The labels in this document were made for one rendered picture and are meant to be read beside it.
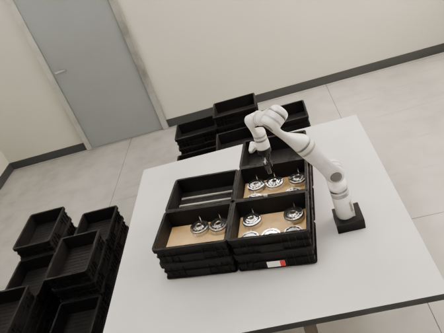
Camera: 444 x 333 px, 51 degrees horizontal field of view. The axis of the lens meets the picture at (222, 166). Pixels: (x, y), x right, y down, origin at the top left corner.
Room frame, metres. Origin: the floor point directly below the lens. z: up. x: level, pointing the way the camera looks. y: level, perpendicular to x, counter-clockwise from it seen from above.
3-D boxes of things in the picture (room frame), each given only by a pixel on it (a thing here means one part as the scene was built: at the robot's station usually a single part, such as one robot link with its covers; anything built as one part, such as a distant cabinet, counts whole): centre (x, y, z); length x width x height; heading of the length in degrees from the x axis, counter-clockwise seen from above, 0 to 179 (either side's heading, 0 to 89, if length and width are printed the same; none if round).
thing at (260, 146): (2.11, -0.22, 1.15); 0.11 x 0.09 x 0.06; 70
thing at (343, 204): (1.79, -0.51, 0.84); 0.09 x 0.09 x 0.17; 73
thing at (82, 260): (2.51, 1.13, 0.37); 0.40 x 0.30 x 0.45; 169
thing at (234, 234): (1.78, -0.13, 0.87); 0.40 x 0.30 x 0.11; 71
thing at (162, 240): (1.91, 0.25, 0.87); 0.40 x 0.30 x 0.11; 71
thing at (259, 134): (2.10, -0.23, 1.24); 0.09 x 0.07 x 0.15; 102
